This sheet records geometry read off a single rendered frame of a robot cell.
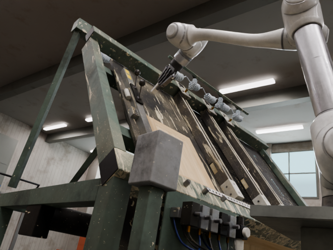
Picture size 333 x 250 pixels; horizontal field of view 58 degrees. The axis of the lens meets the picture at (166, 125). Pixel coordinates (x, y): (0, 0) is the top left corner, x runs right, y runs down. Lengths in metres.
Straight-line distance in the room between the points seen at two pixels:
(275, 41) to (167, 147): 0.76
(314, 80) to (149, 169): 0.64
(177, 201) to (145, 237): 0.36
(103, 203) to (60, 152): 11.57
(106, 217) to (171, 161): 0.30
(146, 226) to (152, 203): 0.07
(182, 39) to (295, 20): 0.52
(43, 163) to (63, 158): 0.85
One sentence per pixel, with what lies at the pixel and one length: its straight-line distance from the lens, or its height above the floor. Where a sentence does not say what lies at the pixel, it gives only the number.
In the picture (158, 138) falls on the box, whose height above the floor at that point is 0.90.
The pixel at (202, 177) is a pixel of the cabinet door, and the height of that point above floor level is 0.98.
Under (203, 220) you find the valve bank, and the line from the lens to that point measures 1.26.
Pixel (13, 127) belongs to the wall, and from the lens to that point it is 11.83.
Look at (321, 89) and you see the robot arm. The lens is 1.14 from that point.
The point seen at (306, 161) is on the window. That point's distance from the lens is 9.29.
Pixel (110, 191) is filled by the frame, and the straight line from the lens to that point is 1.13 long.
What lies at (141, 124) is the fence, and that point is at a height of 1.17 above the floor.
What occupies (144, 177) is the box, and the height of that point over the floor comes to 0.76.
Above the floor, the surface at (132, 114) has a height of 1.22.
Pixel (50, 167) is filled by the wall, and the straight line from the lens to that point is 12.43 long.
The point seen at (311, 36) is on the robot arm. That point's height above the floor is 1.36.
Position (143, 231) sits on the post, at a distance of 0.97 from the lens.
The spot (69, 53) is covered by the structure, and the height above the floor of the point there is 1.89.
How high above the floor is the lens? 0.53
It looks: 24 degrees up
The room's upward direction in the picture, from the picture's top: 10 degrees clockwise
